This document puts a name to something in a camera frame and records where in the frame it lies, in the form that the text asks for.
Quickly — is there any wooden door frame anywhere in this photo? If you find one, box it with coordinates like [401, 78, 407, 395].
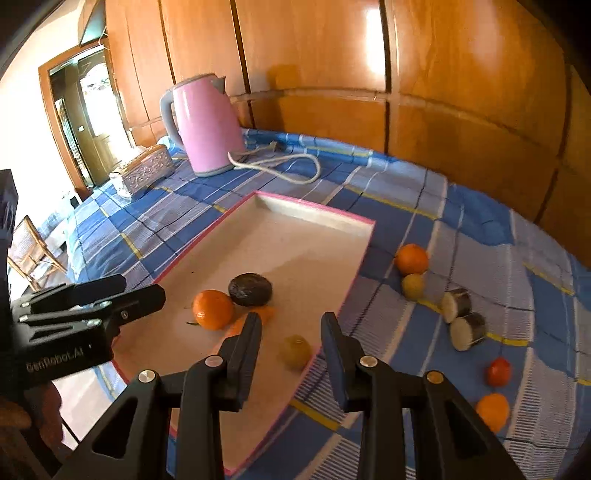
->
[38, 44, 134, 204]

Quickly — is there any orange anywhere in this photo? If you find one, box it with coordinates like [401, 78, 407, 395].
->
[396, 244, 430, 276]
[475, 392, 511, 433]
[192, 289, 235, 330]

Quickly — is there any orange carrot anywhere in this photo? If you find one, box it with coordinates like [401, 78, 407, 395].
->
[226, 305, 277, 340]

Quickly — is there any person's left hand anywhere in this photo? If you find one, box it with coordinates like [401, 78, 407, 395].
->
[0, 394, 63, 464]

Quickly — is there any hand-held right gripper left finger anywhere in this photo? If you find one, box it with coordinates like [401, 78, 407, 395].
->
[55, 312, 263, 480]

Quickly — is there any white kettle power cord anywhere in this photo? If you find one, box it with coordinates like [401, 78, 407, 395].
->
[227, 142, 321, 185]

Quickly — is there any dark brown avocado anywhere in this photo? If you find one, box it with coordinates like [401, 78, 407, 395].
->
[228, 272, 273, 307]

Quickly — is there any pink electric kettle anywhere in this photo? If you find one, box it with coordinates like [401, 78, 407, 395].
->
[160, 73, 247, 177]

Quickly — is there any small clear glass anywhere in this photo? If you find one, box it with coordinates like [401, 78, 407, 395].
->
[109, 170, 132, 199]

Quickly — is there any pink-edged cardboard tray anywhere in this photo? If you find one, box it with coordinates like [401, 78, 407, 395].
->
[113, 190, 376, 476]

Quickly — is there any small red tomato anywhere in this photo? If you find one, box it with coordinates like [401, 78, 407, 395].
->
[486, 357, 513, 387]

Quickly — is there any wooden chair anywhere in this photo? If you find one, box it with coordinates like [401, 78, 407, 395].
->
[7, 215, 70, 291]

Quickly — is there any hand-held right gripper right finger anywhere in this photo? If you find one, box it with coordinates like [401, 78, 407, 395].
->
[321, 312, 528, 480]

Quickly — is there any blue plaid tablecloth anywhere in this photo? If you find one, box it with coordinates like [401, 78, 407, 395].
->
[37, 128, 591, 480]

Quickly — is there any silver ornate tissue box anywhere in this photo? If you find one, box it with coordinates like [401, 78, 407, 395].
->
[121, 144, 176, 200]

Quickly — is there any small yellow lemon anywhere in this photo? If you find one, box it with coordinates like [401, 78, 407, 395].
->
[401, 273, 426, 301]

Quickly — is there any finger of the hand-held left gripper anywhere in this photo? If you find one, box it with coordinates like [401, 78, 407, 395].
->
[11, 274, 128, 319]
[18, 282, 167, 344]

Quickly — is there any yellow-green lemon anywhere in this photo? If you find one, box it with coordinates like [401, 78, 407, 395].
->
[280, 335, 313, 370]

